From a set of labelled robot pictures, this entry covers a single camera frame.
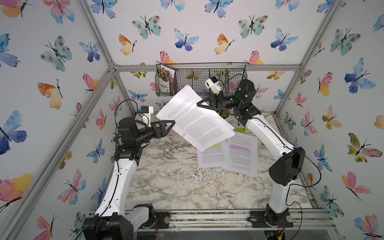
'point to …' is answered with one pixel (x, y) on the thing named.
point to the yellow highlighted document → (217, 157)
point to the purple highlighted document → (242, 154)
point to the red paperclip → (178, 132)
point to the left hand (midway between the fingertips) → (172, 122)
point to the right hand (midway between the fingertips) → (200, 106)
